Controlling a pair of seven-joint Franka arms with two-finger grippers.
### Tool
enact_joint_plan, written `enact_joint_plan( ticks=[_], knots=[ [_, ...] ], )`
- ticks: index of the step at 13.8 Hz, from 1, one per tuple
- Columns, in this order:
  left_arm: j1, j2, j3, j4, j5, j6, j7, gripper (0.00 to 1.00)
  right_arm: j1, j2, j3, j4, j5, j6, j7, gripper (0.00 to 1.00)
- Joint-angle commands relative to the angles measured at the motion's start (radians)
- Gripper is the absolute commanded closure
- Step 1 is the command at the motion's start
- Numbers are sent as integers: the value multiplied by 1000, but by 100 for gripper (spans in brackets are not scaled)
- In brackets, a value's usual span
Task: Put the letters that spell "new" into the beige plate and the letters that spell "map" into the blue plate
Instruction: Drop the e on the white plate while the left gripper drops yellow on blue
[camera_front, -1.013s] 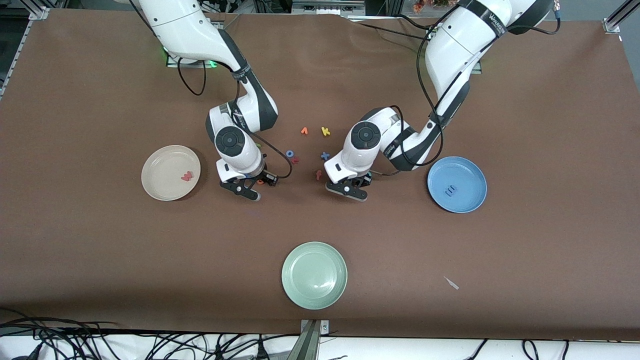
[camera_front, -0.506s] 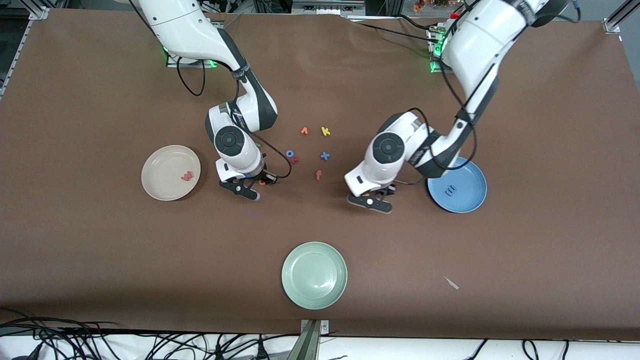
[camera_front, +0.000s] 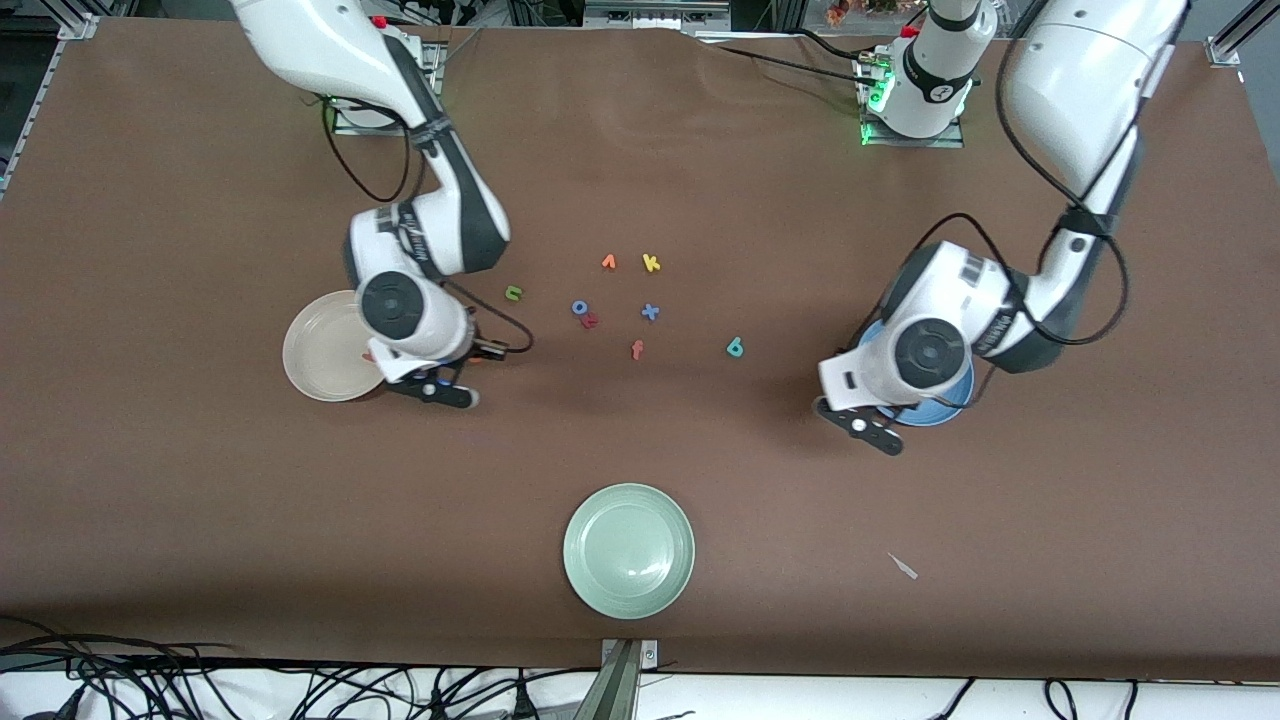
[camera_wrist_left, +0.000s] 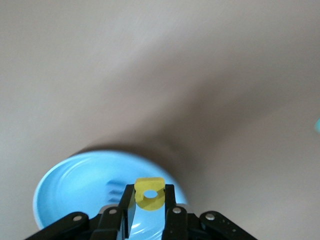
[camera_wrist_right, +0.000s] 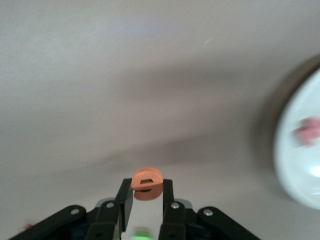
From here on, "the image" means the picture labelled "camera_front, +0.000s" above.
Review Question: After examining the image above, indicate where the beige brown round plate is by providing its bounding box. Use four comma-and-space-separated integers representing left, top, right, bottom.
282, 290, 391, 403

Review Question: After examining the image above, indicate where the pale green round plate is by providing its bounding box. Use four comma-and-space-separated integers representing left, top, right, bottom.
562, 483, 696, 621

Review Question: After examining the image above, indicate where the brown table cover sheet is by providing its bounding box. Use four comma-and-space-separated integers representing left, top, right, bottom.
0, 18, 1280, 683

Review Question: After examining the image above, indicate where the grey metal bar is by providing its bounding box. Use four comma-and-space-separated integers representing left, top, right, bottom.
575, 642, 641, 720

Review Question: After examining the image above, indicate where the blue round plate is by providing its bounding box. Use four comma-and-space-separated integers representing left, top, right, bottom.
858, 320, 976, 428

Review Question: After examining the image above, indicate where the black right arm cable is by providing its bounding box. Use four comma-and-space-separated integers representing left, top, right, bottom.
321, 98, 535, 358

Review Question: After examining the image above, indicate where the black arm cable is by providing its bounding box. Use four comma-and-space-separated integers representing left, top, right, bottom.
850, 0, 1191, 401
321, 98, 535, 358

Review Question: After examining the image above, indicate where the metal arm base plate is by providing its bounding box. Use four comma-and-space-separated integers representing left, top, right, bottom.
858, 55, 967, 150
332, 40, 446, 137

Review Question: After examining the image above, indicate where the grey metal background frame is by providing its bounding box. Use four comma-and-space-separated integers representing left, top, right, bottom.
580, 0, 736, 31

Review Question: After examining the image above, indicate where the black cable across table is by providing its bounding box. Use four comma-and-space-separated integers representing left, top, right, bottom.
690, 30, 871, 86

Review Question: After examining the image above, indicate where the black floor cable tangle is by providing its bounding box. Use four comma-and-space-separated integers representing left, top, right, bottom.
0, 615, 241, 720

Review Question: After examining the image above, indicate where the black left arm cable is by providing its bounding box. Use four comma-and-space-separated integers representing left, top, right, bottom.
850, 0, 1191, 401

